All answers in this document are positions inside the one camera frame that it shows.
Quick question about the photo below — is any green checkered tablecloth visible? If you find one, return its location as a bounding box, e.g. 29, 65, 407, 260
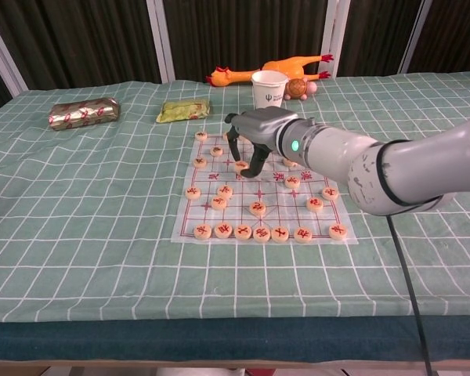
0, 70, 470, 324

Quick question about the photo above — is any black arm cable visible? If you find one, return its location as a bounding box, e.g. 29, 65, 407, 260
377, 139, 455, 376

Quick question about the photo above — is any dark teal table cover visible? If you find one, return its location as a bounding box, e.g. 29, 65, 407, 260
0, 314, 470, 364

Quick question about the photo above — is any orange pink turtle toy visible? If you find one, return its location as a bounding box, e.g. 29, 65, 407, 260
283, 78, 319, 101

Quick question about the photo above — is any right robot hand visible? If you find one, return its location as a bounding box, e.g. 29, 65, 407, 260
224, 107, 300, 179

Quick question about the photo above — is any white xiangqi board sheet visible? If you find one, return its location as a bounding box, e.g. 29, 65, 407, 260
170, 131, 358, 246

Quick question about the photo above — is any yellow rubber chicken toy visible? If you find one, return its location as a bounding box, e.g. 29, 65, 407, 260
205, 53, 334, 88

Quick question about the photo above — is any green snack pack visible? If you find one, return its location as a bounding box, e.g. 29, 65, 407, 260
156, 98, 212, 125

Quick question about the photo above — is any white paper cup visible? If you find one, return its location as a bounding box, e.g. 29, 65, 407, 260
251, 70, 290, 111

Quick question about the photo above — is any gold red snack pack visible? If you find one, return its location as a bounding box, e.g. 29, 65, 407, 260
48, 97, 120, 132

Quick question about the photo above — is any white partition frame post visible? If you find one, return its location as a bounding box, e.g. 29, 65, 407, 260
324, 0, 353, 78
0, 17, 29, 98
398, 0, 431, 74
146, 0, 178, 84

